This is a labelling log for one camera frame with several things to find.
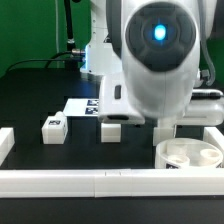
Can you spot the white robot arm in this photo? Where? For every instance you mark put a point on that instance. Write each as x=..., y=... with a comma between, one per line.
x=151, y=58

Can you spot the white marker sheet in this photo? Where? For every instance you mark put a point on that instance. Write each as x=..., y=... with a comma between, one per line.
x=81, y=107

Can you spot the white U-shaped fence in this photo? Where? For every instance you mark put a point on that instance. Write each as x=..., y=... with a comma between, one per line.
x=110, y=183

